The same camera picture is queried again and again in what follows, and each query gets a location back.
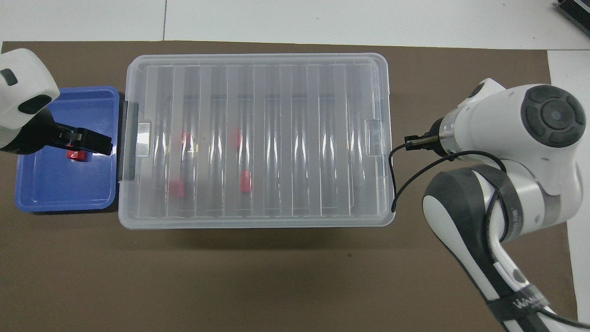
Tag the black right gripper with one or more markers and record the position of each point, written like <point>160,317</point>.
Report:
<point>439,138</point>

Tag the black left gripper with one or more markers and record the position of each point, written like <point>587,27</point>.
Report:
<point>32,136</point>

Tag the red block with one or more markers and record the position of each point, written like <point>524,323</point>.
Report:
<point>245,181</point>
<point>76,156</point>
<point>184,139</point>
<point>176,188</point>
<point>236,137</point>

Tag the clear plastic box lid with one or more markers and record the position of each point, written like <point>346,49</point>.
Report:
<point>286,138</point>

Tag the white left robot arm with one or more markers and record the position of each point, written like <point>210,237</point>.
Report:
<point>23,69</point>

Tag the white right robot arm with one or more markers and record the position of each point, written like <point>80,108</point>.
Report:
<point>502,120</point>

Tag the blue plastic tray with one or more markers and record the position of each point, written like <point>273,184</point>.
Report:
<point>60,189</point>

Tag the clear plastic storage box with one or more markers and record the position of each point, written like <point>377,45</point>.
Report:
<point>138,216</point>

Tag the dark ribbed box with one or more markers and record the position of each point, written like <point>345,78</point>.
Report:
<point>576,14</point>

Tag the brown table mat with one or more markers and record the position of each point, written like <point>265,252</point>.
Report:
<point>276,276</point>

